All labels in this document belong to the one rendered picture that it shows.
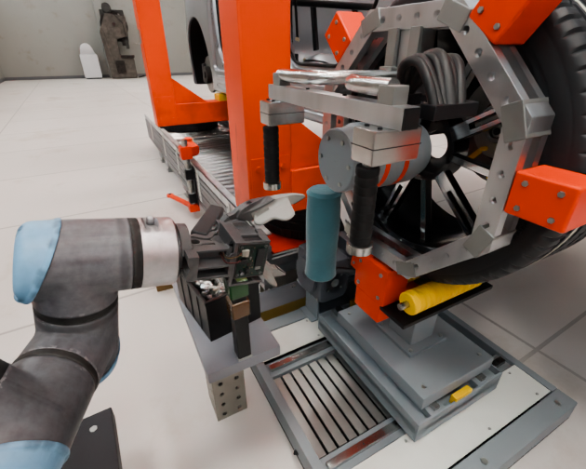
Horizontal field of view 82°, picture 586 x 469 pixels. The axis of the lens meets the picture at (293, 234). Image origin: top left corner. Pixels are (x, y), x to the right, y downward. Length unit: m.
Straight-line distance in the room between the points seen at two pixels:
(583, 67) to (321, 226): 0.55
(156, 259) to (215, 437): 0.88
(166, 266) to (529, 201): 0.53
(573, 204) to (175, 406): 1.20
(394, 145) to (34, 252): 0.45
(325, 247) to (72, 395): 0.63
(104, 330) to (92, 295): 0.06
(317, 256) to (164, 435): 0.74
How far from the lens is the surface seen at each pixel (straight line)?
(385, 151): 0.50
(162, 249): 0.43
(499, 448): 1.24
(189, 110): 3.03
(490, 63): 0.65
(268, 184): 0.82
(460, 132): 0.80
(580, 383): 1.67
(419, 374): 1.12
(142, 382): 1.43
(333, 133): 0.70
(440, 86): 0.56
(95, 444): 0.96
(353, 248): 0.56
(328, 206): 0.84
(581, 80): 0.68
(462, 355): 1.22
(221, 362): 0.80
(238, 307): 0.69
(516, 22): 0.65
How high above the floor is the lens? 1.04
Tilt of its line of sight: 28 degrees down
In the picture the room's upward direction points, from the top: straight up
